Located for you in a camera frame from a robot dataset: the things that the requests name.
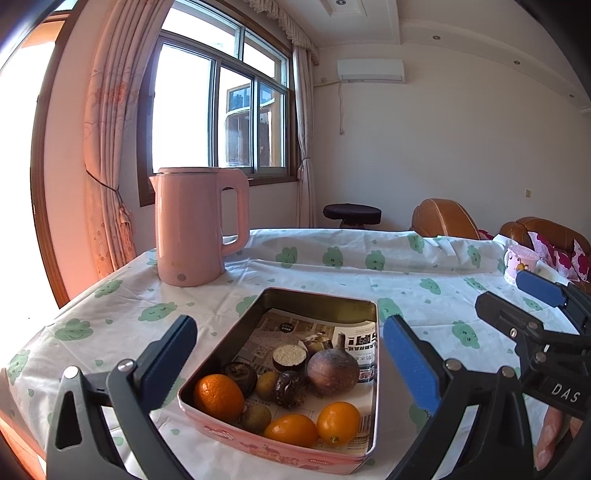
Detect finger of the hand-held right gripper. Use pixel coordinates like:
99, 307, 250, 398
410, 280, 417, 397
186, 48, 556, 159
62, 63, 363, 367
516, 270, 591, 326
475, 291, 591, 370

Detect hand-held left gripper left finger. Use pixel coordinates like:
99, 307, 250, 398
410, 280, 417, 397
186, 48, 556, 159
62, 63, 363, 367
46, 315, 198, 480

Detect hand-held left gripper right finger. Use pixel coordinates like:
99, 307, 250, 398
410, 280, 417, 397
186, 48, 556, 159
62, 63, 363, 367
382, 315, 548, 480

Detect large orange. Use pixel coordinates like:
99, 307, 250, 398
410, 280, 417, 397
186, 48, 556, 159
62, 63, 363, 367
193, 374, 245, 423

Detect dark water chestnut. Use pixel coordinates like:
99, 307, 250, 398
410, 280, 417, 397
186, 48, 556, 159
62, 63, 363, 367
276, 370, 309, 409
223, 362, 258, 397

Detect large purple-brown round fruit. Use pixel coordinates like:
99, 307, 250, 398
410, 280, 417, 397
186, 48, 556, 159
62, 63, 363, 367
307, 349, 360, 398

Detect small round orange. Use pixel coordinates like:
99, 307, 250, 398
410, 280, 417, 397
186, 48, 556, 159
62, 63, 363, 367
317, 401, 362, 446

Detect small brown round fruit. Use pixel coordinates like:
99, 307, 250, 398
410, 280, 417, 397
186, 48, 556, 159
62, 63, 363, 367
255, 370, 280, 401
240, 403, 273, 435

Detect cut white-faced water chestnut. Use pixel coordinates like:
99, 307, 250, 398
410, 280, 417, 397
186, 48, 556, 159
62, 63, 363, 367
272, 344, 308, 374

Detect small oval orange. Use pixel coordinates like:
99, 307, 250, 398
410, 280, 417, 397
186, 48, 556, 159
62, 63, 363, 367
263, 414, 319, 448

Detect pink tin box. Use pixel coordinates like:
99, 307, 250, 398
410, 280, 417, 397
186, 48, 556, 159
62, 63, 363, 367
178, 287, 379, 476

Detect person's right hand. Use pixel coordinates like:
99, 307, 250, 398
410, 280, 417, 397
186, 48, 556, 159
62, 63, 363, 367
533, 408, 585, 472

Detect pink printed cup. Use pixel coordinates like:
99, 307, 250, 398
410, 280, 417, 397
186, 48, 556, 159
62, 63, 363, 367
503, 246, 540, 287

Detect floral pillow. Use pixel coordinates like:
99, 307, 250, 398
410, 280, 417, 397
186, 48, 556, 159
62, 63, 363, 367
556, 240, 591, 282
529, 231, 561, 268

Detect printed paper liner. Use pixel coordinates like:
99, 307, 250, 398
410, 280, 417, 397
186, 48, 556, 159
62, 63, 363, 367
231, 308, 377, 457

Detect brown leather sofa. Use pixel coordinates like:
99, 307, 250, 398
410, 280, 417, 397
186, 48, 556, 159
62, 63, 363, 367
499, 217, 591, 287

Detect brown leather armchair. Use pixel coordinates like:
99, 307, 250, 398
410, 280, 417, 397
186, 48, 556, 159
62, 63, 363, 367
410, 198, 483, 240

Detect pink electric kettle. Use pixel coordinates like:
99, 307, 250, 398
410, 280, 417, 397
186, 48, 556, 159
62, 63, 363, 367
148, 167, 250, 287

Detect white green-cloud tablecloth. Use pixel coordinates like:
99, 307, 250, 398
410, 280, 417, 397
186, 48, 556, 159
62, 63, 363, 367
0, 227, 591, 480

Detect black round stool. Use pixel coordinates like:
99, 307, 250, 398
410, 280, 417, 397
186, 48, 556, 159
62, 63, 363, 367
322, 203, 382, 230

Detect pink patterned curtain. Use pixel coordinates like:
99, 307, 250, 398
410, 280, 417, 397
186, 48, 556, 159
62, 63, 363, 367
83, 0, 174, 278

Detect sliding glass window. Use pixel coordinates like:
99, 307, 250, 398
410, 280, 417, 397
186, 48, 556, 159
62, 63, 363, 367
139, 16, 298, 206

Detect narrow beige curtain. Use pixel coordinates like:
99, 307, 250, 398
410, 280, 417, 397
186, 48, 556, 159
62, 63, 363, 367
292, 46, 319, 228

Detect white air conditioner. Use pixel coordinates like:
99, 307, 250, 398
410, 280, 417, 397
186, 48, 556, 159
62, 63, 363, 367
336, 59, 406, 84

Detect frilled curtain valance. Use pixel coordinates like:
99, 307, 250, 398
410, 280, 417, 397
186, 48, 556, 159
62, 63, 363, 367
245, 0, 319, 65

